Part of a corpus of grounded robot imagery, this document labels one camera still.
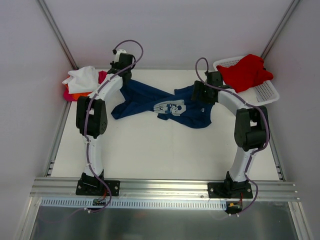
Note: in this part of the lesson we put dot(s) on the aluminium mounting rail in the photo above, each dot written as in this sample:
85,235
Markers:
150,189

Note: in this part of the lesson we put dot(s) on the pink folded t-shirt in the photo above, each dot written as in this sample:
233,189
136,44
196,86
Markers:
101,76

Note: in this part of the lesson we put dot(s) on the orange folded t-shirt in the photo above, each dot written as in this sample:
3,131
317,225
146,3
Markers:
73,97

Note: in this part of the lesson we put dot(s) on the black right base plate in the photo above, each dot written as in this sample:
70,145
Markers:
234,191

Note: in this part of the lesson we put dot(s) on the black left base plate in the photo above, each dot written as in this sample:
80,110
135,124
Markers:
84,189

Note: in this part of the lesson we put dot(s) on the white slotted cable duct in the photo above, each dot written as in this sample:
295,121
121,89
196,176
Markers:
216,205

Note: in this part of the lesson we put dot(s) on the aluminium frame post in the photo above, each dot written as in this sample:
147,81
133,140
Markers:
280,27
57,33

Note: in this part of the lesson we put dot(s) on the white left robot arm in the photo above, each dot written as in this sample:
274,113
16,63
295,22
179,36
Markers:
91,114

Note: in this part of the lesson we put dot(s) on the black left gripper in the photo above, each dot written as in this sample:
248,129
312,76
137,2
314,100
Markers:
127,76

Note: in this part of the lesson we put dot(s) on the red t-shirt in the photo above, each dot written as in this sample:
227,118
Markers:
249,72

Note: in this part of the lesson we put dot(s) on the right aluminium frame post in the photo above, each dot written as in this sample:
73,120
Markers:
280,27

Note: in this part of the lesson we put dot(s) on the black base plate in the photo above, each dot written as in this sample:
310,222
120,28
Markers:
234,191
84,189

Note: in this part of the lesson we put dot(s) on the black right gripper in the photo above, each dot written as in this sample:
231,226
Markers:
198,92

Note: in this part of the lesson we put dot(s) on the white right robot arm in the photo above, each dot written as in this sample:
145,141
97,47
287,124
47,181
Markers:
251,130

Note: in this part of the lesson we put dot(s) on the blue cartoon print t-shirt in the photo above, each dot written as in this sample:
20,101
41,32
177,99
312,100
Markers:
179,107

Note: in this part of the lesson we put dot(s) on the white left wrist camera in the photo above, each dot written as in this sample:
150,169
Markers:
116,53

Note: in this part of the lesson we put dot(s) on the left aluminium frame post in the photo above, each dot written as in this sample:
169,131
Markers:
57,33

